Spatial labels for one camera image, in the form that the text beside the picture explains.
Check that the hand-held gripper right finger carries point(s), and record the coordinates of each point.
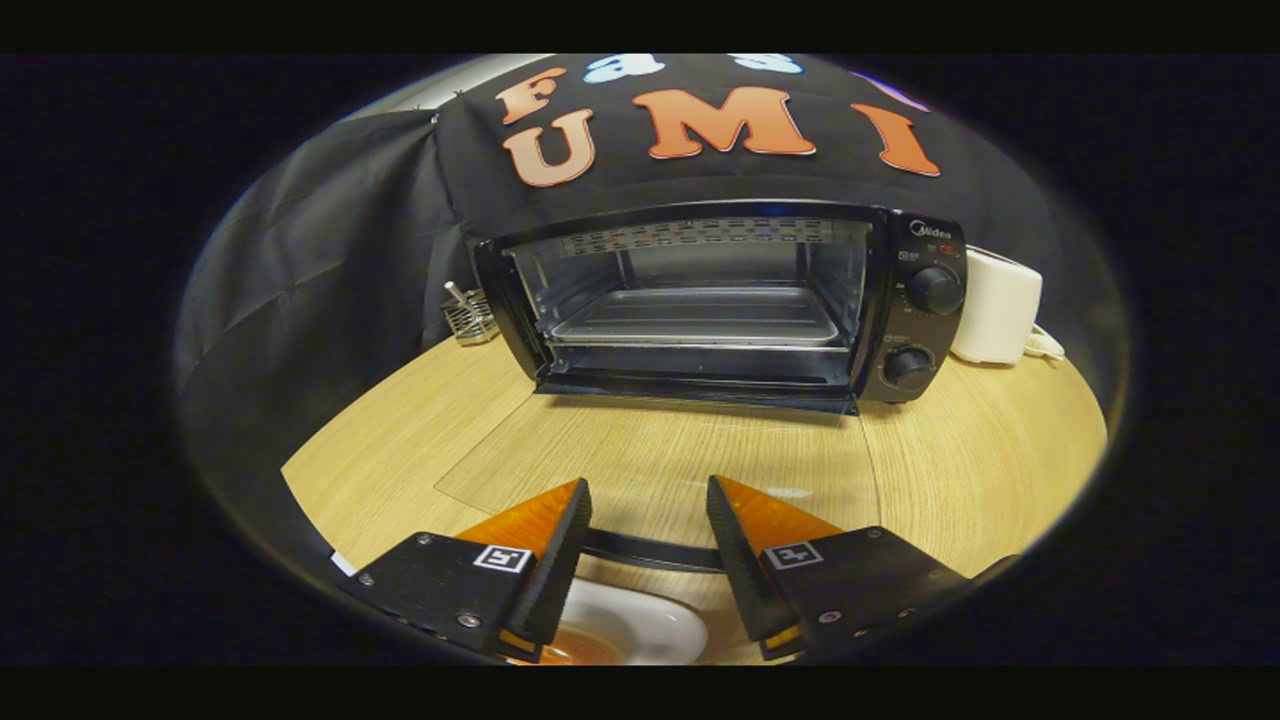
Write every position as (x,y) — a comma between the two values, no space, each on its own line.
(740,570)

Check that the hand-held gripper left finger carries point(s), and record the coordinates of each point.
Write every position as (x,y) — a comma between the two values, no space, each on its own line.
(558,570)

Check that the black toaster oven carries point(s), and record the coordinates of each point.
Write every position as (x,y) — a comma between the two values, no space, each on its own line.
(925,330)

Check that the white bread toaster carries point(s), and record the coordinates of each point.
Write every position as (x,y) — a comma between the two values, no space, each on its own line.
(995,305)

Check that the white plate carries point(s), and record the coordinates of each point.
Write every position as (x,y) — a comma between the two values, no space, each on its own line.
(650,625)

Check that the metal baking tray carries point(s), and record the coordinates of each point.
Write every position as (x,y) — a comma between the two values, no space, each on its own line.
(700,315)

